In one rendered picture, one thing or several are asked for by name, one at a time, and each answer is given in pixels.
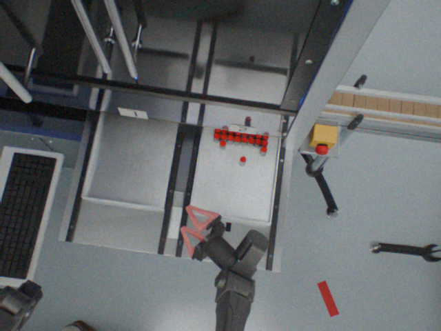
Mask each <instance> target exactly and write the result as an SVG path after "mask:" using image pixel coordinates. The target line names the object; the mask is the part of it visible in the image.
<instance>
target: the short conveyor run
mask: <svg viewBox="0 0 441 331"><path fill-rule="evenodd" d="M366 79H367V76H366V75H364V74H363V75H361V76H360V79H358V80H357V82H356V83H355V84H354V86H353V87H349V86H340V85H338V87H337V88H336V90H335V92H334V93H333V95H332V96H331V98H330V99H329V101H328V102H327V105H326V106H325V108H324V109H323V111H322V112H321V114H320V116H319V117H318V118H319V119H328V120H332V121H333V120H337V121H338V125H339V126H341V130H346V131H351V132H359V133H365V134H374V135H379V136H384V137H385V136H389V137H398V138H403V139H413V140H418V141H427V142H432V143H441V98H436V97H427V96H422V95H416V94H407V93H397V92H387V91H382V90H373V89H368V88H362V85H363V84H364V83H365V80H366Z"/></svg>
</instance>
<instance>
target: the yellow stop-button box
mask: <svg viewBox="0 0 441 331"><path fill-rule="evenodd" d="M337 133H338V121H329V120H324V119H317V121H316V122H315V124H314V125H313V126H312V128H311V131H310V137H309V146H311V147H316V146H327V147H328V148H329V150H330V149H332V148H333V146H334V145H335V144H336V142H337Z"/></svg>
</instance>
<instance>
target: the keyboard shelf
mask: <svg viewBox="0 0 441 331"><path fill-rule="evenodd" d="M15 152H18V153H23V154H31V155H37V156H41V157H50V158H55V159H57V164H56V166H55V170H54V175H52V180H51V184H50V189H49V193H48V197H47V201H46V204H45V209H44V212H43V218H42V221H41V226H40V229H39V235H38V238H37V242H36V243H35V246H34V252H33V255H32V260H31V263H30V269H29V272H28V274H27V277H26V279H22V280H20V279H12V278H7V277H0V285H9V286H12V287H17V288H19V287H20V286H21V284H22V283H23V282H26V281H27V280H28V279H29V280H31V281H33V279H34V277H35V274H36V270H37V265H38V262H39V256H40V253H41V249H42V247H43V242H44V239H45V233H46V230H47V227H48V221H49V218H50V213H51V209H52V204H53V201H54V196H55V193H56V190H57V184H58V182H59V179H60V176H61V170H62V167H63V162H64V158H65V156H64V155H63V154H62V153H58V152H49V151H44V150H35V149H30V148H22V147H16V146H5V147H4V148H3V152H2V155H1V160H0V203H1V198H2V194H3V190H4V187H5V184H6V179H7V176H8V171H10V166H11V164H12V159H13V156H14V153H15Z"/></svg>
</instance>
